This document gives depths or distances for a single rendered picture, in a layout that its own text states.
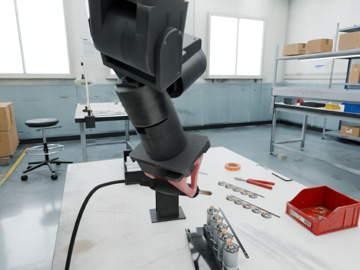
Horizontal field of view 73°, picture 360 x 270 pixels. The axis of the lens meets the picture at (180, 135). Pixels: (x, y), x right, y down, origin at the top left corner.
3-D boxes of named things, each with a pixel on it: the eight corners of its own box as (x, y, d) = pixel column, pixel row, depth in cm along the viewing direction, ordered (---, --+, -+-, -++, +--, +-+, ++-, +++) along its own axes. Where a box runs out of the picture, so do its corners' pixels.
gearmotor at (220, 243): (219, 267, 42) (220, 240, 40) (215, 257, 44) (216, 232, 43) (233, 265, 42) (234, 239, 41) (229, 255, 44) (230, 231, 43)
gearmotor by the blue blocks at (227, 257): (224, 280, 39) (226, 252, 38) (220, 268, 41) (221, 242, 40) (239, 278, 39) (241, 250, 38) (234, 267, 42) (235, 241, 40)
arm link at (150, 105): (99, 82, 27) (133, 83, 24) (140, 55, 31) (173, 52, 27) (126, 130, 31) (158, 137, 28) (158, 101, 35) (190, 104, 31)
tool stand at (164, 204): (160, 222, 63) (134, 193, 60) (190, 199, 64) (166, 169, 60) (163, 236, 58) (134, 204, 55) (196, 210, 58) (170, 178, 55)
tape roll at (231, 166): (222, 165, 94) (222, 162, 94) (237, 164, 95) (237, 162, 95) (227, 171, 88) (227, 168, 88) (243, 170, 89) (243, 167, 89)
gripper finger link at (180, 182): (180, 172, 43) (162, 130, 38) (215, 181, 39) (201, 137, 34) (157, 202, 39) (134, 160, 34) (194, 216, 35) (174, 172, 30)
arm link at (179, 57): (85, 10, 23) (159, 38, 20) (160, -23, 29) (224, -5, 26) (110, 106, 32) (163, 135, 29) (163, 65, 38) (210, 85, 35)
